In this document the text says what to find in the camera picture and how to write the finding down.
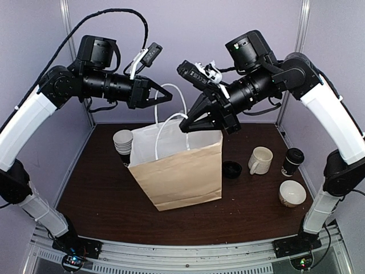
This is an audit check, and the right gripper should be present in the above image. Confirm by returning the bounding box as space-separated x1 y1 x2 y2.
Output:
179 63 278 134

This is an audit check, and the brown paper bag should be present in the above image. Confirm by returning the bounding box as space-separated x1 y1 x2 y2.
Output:
128 107 223 211

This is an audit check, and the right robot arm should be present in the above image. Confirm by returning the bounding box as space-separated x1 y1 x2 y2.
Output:
177 30 364 252

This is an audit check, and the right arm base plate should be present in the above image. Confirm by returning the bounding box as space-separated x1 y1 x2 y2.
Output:
273 236 322 258

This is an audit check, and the stack of paper cups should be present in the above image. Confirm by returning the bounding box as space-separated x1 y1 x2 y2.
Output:
113 130 133 167

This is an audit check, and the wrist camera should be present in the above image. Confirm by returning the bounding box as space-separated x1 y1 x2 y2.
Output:
141 42 163 67
177 61 222 91

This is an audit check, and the corner metal post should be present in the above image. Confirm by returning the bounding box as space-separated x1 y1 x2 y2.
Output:
59 0 95 128
276 0 311 128

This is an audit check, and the right corner metal post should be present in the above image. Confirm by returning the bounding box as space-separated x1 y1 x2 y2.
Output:
276 0 311 128

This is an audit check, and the cream ceramic mug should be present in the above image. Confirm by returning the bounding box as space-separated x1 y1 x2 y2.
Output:
248 146 273 175

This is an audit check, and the left corner metal post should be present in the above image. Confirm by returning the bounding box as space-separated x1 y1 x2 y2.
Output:
59 0 95 128

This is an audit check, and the white ceramic bowl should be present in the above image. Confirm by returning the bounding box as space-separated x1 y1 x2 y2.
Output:
278 180 307 208

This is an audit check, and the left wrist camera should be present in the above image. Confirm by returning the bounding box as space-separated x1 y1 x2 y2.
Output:
141 42 163 67

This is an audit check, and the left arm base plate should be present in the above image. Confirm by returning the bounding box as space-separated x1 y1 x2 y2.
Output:
52 236 102 259

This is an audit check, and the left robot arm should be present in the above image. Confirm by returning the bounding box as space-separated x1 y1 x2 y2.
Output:
1 35 172 253

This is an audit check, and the black coffee cup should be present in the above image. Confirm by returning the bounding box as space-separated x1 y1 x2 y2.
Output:
281 155 300 177

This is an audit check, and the stack of black lids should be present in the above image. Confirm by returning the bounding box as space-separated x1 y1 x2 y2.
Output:
222 160 242 179

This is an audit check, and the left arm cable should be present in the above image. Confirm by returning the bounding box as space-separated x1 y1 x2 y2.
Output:
0 7 151 132

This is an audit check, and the aluminium frame rail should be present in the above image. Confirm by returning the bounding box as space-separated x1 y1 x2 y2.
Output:
24 225 354 274

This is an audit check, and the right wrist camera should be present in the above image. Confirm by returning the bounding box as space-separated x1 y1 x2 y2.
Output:
177 61 222 91

